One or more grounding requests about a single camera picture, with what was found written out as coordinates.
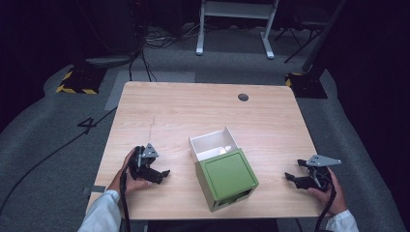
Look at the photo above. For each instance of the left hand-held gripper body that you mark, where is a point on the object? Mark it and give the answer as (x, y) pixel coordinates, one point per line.
(143, 167)

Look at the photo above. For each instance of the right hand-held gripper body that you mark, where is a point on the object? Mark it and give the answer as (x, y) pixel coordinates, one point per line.
(317, 180)

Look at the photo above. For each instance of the white box drawer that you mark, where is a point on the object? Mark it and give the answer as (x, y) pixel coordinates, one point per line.
(209, 140)

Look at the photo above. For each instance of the green box shell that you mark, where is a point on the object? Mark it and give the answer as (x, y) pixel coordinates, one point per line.
(227, 177)

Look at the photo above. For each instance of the person's left hand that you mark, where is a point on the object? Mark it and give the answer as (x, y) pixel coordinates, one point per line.
(124, 182)

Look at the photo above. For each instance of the person's right hand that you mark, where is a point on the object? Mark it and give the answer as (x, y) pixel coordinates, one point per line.
(336, 199)

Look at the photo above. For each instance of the grey tape strip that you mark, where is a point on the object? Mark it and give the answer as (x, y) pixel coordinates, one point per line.
(96, 189)

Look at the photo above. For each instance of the black yellow striped stand base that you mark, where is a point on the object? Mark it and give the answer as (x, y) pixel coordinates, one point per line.
(307, 85)
(82, 82)

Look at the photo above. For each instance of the grey round table grommet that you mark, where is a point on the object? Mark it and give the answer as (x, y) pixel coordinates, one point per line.
(243, 97)

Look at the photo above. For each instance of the black folding stand legs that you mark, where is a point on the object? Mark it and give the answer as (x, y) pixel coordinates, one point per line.
(301, 38)

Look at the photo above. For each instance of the dark equipment rack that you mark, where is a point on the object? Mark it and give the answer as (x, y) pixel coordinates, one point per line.
(112, 25)

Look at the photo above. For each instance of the grey metal stand post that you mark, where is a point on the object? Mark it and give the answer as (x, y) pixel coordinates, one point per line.
(322, 35)

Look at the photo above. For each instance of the white metal desk frame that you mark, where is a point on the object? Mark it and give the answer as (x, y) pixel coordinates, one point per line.
(237, 11)

